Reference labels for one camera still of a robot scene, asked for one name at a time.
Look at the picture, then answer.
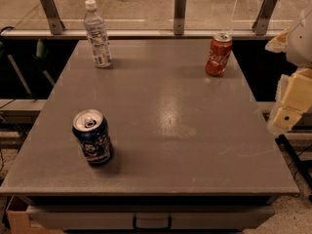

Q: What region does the clear plastic water bottle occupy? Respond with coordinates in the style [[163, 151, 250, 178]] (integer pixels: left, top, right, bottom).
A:
[[84, 0, 112, 68]]

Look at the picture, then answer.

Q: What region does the left metal bracket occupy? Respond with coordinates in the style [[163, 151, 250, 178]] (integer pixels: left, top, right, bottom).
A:
[[40, 0, 64, 35]]

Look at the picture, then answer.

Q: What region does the metal bracket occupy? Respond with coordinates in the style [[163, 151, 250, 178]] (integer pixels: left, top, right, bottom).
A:
[[174, 0, 186, 35], [40, 0, 64, 35], [252, 0, 278, 35]]

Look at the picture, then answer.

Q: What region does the middle metal bracket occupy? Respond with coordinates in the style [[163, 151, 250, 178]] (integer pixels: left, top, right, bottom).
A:
[[174, 0, 186, 35]]

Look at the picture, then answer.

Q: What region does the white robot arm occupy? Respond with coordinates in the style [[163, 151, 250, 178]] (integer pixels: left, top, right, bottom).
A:
[[265, 5, 312, 134]]

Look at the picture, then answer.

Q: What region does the cardboard box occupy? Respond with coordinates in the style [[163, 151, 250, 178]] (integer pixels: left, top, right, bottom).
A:
[[6, 197, 63, 234]]

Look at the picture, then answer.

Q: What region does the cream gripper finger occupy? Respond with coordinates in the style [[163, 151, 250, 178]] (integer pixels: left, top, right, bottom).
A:
[[265, 27, 290, 53], [267, 67, 312, 135]]

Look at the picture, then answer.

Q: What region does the right metal bracket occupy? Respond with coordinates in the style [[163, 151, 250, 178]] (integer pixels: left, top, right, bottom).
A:
[[252, 0, 278, 35]]

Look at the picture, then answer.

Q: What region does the blue pepsi can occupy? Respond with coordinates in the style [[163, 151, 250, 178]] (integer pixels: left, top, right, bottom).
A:
[[72, 109, 113, 165]]

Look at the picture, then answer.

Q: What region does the grey drawer with handle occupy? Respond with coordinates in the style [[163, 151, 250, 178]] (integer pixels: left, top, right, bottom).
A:
[[26, 206, 274, 231]]

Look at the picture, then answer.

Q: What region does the black stand base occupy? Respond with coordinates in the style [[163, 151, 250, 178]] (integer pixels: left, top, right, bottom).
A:
[[276, 135, 312, 203]]

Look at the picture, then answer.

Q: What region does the red coca-cola can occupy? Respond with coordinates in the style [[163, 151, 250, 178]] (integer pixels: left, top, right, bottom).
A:
[[206, 33, 233, 77]]

